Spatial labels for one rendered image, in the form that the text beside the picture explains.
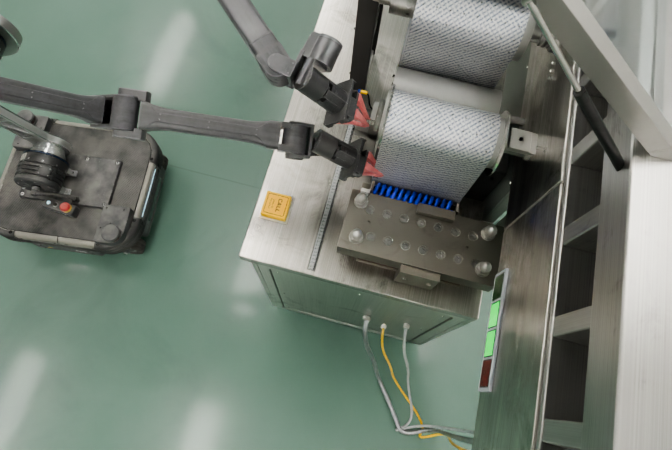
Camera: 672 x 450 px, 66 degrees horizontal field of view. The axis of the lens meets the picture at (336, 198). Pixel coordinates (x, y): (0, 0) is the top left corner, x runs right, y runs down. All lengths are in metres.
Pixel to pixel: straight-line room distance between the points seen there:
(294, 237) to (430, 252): 0.37
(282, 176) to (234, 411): 1.13
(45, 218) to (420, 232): 1.60
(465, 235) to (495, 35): 0.48
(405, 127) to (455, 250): 0.37
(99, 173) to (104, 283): 0.48
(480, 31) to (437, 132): 0.24
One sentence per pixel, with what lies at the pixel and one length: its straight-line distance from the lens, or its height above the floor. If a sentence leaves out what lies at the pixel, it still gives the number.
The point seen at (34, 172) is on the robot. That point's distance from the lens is 2.29.
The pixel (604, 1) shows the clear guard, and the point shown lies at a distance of 0.71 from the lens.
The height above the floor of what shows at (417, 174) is 1.13.
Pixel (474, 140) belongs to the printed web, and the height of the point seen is 1.30.
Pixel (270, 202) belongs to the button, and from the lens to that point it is 1.44.
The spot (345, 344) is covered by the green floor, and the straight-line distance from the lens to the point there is 2.28.
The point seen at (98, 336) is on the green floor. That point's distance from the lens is 2.46.
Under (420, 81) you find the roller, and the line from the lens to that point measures 1.26.
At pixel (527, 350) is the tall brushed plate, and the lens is 0.96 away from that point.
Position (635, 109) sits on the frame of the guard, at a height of 1.74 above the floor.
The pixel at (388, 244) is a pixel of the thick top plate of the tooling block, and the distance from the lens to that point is 1.30.
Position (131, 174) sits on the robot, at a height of 0.24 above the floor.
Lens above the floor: 2.27
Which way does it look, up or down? 69 degrees down
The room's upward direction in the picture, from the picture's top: 6 degrees clockwise
